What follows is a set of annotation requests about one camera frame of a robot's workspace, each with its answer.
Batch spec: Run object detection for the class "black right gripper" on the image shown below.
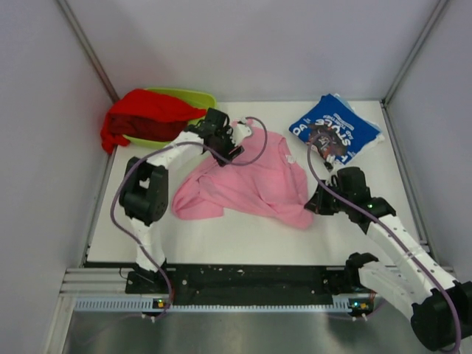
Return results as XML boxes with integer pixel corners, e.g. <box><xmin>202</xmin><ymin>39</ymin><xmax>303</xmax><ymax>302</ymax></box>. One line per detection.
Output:
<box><xmin>305</xmin><ymin>179</ymin><xmax>352</xmax><ymax>215</ymax></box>

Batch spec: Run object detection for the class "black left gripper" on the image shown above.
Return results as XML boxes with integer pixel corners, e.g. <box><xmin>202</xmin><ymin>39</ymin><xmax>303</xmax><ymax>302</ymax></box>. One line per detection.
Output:
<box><xmin>209</xmin><ymin>125</ymin><xmax>243</xmax><ymax>167</ymax></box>

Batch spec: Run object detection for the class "pink t-shirt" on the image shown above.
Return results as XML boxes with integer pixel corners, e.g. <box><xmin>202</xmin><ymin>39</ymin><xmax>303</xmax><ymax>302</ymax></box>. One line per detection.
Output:
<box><xmin>171</xmin><ymin>128</ymin><xmax>313</xmax><ymax>229</ymax></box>

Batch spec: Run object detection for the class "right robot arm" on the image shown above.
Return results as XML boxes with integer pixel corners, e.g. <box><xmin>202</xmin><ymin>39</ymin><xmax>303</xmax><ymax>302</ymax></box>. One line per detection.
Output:
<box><xmin>305</xmin><ymin>167</ymin><xmax>471</xmax><ymax>353</ymax></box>

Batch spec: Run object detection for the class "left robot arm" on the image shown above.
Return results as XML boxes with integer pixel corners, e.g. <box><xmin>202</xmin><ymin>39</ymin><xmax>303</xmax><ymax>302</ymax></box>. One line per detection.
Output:
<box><xmin>118</xmin><ymin>108</ymin><xmax>252</xmax><ymax>293</ymax></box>

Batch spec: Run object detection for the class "blue printed folded t-shirt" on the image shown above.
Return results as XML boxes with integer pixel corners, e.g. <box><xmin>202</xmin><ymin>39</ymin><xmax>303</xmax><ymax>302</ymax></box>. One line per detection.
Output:
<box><xmin>288</xmin><ymin>94</ymin><xmax>377</xmax><ymax>168</ymax></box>

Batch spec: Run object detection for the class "white folded t-shirt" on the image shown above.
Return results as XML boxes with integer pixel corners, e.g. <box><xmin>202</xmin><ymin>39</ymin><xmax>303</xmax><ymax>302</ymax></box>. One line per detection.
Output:
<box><xmin>346</xmin><ymin>101</ymin><xmax>386</xmax><ymax>158</ymax></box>

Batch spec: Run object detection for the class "red t-shirt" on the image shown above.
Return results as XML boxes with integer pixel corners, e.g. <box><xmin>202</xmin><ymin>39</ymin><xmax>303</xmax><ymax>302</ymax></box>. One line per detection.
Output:
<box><xmin>100</xmin><ymin>88</ymin><xmax>207</xmax><ymax>153</ymax></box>

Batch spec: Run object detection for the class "light blue folded t-shirt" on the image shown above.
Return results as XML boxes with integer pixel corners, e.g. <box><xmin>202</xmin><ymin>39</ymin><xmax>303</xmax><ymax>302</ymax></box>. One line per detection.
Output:
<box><xmin>334</xmin><ymin>93</ymin><xmax>352</xmax><ymax>110</ymax></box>

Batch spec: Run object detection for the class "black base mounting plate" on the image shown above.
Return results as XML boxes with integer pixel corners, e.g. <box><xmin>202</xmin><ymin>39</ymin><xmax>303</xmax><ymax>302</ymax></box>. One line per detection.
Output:
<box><xmin>125</xmin><ymin>263</ymin><xmax>372</xmax><ymax>306</ymax></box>

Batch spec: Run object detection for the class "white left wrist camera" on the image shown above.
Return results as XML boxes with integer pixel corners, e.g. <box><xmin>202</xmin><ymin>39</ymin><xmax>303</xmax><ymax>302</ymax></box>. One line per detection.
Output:
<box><xmin>231</xmin><ymin>118</ymin><xmax>253</xmax><ymax>145</ymax></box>

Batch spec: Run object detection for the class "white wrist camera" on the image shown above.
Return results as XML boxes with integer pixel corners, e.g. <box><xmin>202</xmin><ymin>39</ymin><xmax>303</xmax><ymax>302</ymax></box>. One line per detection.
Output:
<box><xmin>323</xmin><ymin>158</ymin><xmax>335</xmax><ymax>172</ymax></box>
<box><xmin>231</xmin><ymin>118</ymin><xmax>253</xmax><ymax>145</ymax></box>

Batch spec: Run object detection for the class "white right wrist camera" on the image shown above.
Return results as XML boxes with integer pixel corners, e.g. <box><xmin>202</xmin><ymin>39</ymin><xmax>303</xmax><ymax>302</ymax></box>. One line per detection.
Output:
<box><xmin>323</xmin><ymin>158</ymin><xmax>335</xmax><ymax>172</ymax></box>

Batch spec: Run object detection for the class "aluminium right side rail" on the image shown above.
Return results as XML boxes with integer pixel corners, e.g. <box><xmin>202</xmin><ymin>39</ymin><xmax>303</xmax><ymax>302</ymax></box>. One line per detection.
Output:
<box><xmin>380</xmin><ymin>100</ymin><xmax>437</xmax><ymax>260</ymax></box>

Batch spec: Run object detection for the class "aluminium right corner post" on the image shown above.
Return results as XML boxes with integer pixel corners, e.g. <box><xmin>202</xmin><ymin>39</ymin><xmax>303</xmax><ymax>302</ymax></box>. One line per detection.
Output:
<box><xmin>381</xmin><ymin>0</ymin><xmax>452</xmax><ymax>108</ymax></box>

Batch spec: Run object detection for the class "aluminium corner post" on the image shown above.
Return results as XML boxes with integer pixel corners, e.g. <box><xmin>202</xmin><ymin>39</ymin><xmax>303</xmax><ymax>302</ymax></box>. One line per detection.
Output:
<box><xmin>55</xmin><ymin>0</ymin><xmax>119</xmax><ymax>103</ymax></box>
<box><xmin>381</xmin><ymin>0</ymin><xmax>452</xmax><ymax>108</ymax></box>

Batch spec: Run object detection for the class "grey slotted cable duct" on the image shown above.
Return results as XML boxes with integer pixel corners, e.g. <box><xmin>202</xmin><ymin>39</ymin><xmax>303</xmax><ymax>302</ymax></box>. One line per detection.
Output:
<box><xmin>74</xmin><ymin>297</ymin><xmax>373</xmax><ymax>314</ymax></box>

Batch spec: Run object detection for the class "aluminium front frame rail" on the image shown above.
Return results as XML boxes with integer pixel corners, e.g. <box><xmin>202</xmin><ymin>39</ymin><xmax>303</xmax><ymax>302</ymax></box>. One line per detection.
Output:
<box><xmin>60</xmin><ymin>268</ymin><xmax>132</xmax><ymax>296</ymax></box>

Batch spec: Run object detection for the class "aluminium left corner post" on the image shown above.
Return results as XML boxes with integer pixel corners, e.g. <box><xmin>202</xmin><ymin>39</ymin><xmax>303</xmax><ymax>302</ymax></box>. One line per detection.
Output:
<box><xmin>55</xmin><ymin>0</ymin><xmax>119</xmax><ymax>103</ymax></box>

